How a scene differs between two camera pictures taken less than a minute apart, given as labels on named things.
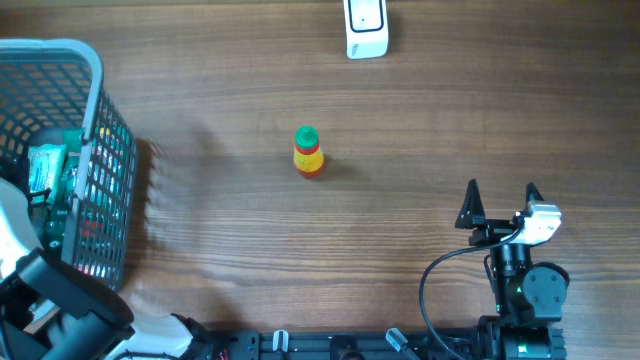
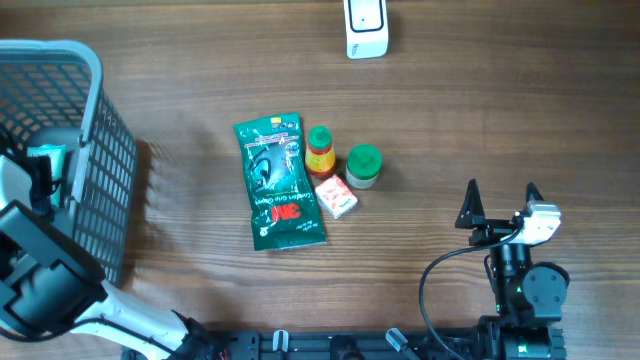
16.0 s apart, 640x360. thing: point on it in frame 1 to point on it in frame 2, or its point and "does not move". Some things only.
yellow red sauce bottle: x=308 y=154 to x=320 y=159
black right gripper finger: x=532 y=189 does not move
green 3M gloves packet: x=54 y=240 to x=284 y=209
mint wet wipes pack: x=45 y=168 does not move
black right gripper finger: x=472 y=213 does not move
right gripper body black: x=491 y=232 does not move
